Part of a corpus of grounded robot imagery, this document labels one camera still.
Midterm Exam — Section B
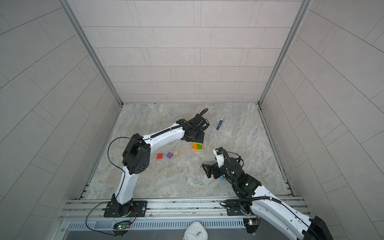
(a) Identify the white kitchen timer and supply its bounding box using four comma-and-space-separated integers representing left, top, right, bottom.
183, 222, 208, 240

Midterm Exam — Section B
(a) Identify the right circuit board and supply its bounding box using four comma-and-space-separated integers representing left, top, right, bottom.
243, 218, 260, 234

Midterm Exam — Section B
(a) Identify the aluminium corner post left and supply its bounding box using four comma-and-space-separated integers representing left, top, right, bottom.
58, 0, 123, 107

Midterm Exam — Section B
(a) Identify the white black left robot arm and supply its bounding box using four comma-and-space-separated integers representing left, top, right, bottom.
104, 108, 210, 218

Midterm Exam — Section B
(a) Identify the aluminium corner post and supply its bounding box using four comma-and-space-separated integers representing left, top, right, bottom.
58, 0, 123, 107
259, 0, 312, 106

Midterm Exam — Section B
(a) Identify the aluminium corner post right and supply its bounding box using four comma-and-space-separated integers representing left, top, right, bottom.
259, 0, 312, 106

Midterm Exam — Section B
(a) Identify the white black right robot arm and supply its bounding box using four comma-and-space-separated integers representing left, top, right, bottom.
202, 148, 333, 240

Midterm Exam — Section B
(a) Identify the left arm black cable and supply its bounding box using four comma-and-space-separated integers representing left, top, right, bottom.
85, 107, 210, 236

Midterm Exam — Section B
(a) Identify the left circuit board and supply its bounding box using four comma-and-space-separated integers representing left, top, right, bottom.
113, 221, 132, 231

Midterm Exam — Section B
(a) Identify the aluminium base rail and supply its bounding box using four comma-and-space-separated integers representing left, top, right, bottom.
58, 196, 310, 221

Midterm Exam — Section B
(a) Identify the blue white marker pen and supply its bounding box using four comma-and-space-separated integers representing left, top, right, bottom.
216, 116, 225, 130

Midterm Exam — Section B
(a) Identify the circuit board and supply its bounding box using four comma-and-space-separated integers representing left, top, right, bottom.
113, 221, 132, 231
243, 218, 260, 234

